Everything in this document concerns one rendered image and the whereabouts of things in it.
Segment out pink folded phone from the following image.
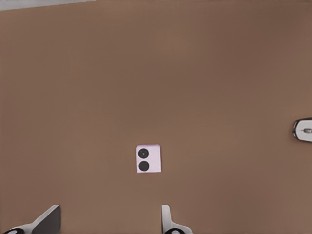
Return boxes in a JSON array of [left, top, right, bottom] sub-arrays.
[[136, 144, 162, 174]]

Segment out white and black computer mouse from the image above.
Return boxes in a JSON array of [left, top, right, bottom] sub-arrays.
[[292, 117, 312, 143]]

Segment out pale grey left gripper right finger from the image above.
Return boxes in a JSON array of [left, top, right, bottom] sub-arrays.
[[161, 204, 194, 234]]

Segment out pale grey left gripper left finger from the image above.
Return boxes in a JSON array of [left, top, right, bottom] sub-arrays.
[[1, 204, 61, 234]]

